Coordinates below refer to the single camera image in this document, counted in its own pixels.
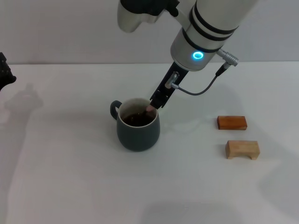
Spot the dark brown wooden block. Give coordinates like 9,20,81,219
216,116,248,131

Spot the dark grey ceramic mug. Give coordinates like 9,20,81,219
110,98,161,153

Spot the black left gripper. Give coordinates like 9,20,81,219
0,52,16,92

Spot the light wooden arch block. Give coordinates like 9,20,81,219
225,140,261,161

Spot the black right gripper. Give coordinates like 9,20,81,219
149,62,189,110

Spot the dark coffee liquid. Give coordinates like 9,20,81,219
122,112,156,127

